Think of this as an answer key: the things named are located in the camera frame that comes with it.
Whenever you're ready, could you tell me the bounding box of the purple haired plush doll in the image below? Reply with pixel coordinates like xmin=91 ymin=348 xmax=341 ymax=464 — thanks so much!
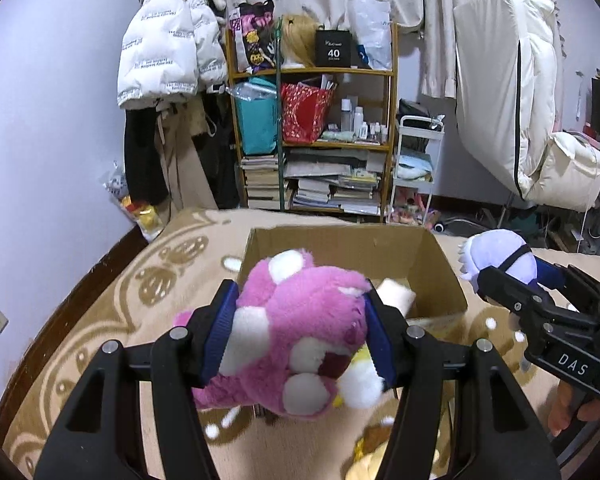
xmin=458 ymin=229 xmax=538 ymax=292

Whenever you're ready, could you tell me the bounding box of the pink plush toy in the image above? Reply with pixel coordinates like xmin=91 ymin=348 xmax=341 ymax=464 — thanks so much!
xmin=193 ymin=249 xmax=385 ymax=419

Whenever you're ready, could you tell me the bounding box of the yellow plush toy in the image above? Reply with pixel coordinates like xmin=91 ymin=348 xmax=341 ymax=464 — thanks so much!
xmin=344 ymin=417 xmax=451 ymax=480

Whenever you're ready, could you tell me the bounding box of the pink fluffy paw plush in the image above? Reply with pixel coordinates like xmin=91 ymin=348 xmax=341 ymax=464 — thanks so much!
xmin=376 ymin=278 xmax=416 ymax=318

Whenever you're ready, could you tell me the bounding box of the person right hand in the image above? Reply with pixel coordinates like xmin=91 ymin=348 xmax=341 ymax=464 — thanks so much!
xmin=547 ymin=382 xmax=600 ymax=437

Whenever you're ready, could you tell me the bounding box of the open cardboard box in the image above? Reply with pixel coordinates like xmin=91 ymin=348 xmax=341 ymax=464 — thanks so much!
xmin=238 ymin=223 xmax=468 ymax=344

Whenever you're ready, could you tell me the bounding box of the white rolling cart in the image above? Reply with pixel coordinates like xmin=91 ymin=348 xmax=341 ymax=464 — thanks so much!
xmin=387 ymin=115 xmax=445 ymax=226

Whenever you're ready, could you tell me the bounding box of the beige patterned plush rug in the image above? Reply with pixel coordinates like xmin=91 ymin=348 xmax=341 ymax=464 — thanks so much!
xmin=3 ymin=210 xmax=557 ymax=479

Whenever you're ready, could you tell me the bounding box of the pile of magazines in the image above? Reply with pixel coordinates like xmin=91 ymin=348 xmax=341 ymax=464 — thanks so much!
xmin=283 ymin=148 xmax=387 ymax=217

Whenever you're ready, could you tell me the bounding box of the plastic bag with toys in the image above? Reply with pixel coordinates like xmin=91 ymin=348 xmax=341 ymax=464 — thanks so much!
xmin=102 ymin=162 xmax=164 ymax=243

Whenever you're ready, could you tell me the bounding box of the cream folded mattress chair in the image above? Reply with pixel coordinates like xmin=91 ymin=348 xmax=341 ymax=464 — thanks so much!
xmin=454 ymin=0 xmax=600 ymax=212

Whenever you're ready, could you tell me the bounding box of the wooden bookshelf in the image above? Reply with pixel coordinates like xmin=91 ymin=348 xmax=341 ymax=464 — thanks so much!
xmin=225 ymin=24 xmax=399 ymax=222

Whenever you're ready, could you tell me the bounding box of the red gift bag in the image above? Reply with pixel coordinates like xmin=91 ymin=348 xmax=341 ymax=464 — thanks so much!
xmin=282 ymin=84 xmax=335 ymax=144

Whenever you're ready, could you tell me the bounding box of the stack of books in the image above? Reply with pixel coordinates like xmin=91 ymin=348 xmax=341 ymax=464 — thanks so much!
xmin=239 ymin=154 xmax=292 ymax=210

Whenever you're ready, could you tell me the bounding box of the white plastic bag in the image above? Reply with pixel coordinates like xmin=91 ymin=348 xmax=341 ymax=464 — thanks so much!
xmin=349 ymin=0 xmax=392 ymax=70

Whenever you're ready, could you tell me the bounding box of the black box number 40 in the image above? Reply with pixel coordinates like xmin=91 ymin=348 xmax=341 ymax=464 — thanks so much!
xmin=315 ymin=29 xmax=352 ymax=68

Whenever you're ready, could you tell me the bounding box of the beige hanging coat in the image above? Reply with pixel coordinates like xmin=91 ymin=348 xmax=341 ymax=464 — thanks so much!
xmin=155 ymin=96 xmax=218 ymax=220

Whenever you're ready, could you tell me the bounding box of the teal gift bag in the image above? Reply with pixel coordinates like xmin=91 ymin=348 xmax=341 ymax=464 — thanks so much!
xmin=232 ymin=77 xmax=277 ymax=156

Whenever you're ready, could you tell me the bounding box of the blonde wig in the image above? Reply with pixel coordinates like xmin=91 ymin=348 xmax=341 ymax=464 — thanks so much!
xmin=282 ymin=14 xmax=322 ymax=67

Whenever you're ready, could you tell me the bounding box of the anime print bag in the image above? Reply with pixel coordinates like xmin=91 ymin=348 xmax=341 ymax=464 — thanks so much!
xmin=228 ymin=0 xmax=275 ymax=74

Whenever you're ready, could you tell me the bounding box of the white puffer jacket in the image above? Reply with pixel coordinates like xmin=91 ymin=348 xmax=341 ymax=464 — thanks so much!
xmin=117 ymin=0 xmax=227 ymax=110

